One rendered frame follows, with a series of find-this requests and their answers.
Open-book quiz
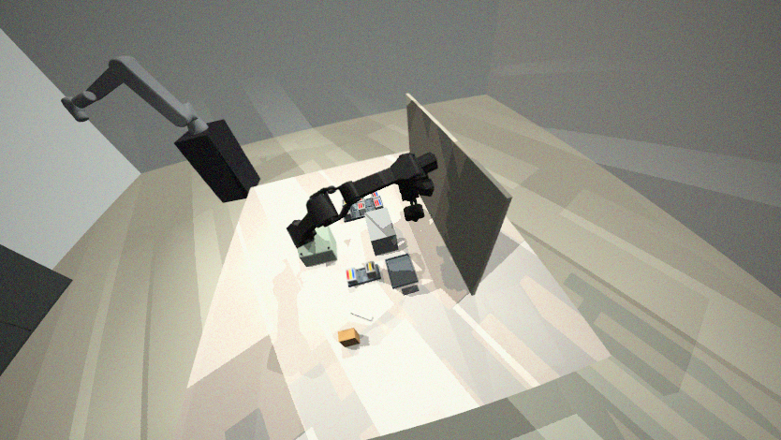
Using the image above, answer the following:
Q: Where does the brown rectangular block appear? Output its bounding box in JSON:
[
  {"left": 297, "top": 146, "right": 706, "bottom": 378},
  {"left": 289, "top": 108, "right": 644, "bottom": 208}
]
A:
[{"left": 338, "top": 328, "right": 360, "bottom": 347}]

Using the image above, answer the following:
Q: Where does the large beige flat panel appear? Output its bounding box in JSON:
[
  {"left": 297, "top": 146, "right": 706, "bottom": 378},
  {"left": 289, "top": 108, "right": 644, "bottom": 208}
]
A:
[{"left": 405, "top": 94, "right": 512, "bottom": 296}]

